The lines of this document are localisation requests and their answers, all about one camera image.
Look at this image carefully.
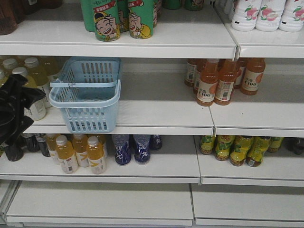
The yellow juice bottle white cap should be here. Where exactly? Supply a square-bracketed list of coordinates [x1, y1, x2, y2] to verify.
[72, 133, 89, 167]
[86, 136, 106, 174]
[56, 135, 78, 174]

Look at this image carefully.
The white peach drink bottle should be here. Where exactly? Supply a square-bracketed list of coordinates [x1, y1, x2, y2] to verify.
[279, 0, 304, 32]
[231, 0, 262, 32]
[255, 0, 285, 32]

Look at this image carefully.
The dark drink bottle grey label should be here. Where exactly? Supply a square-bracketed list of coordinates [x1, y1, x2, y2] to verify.
[21, 133, 39, 152]
[4, 137, 24, 162]

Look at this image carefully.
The orange juice bottle barcode label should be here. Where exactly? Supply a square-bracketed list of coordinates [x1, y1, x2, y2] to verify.
[214, 59, 238, 105]

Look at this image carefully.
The plastic cola bottle red label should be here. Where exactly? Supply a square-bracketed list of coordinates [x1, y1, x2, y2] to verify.
[287, 138, 304, 155]

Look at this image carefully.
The pale green drink bottle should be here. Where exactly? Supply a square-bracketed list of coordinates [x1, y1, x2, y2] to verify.
[24, 57, 52, 108]
[12, 67, 46, 121]

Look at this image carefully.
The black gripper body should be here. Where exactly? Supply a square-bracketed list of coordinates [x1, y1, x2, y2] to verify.
[0, 74, 46, 145]

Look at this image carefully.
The orange juice bottle peach label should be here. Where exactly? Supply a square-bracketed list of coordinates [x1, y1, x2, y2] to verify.
[197, 58, 219, 106]
[240, 58, 266, 95]

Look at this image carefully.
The light blue plastic basket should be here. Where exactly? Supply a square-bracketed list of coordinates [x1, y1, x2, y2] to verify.
[49, 57, 122, 133]

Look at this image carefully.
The white metal shelf unit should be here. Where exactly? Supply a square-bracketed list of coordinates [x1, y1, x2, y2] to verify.
[0, 0, 304, 228]

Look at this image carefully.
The green cartoon drink can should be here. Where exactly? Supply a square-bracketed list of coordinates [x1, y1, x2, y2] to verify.
[91, 0, 120, 42]
[128, 0, 153, 39]

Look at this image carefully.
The dark drink bottle black label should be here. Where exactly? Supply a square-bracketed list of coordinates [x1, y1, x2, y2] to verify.
[35, 133, 50, 157]

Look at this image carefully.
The yellow iced tea bottle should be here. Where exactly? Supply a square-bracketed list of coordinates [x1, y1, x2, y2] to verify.
[267, 137, 284, 153]
[215, 135, 236, 161]
[229, 135, 254, 166]
[246, 136, 271, 167]
[200, 135, 216, 155]

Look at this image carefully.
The blue sports drink bottle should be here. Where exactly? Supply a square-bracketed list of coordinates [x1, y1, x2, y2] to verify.
[150, 134, 162, 151]
[133, 134, 151, 164]
[112, 134, 131, 165]

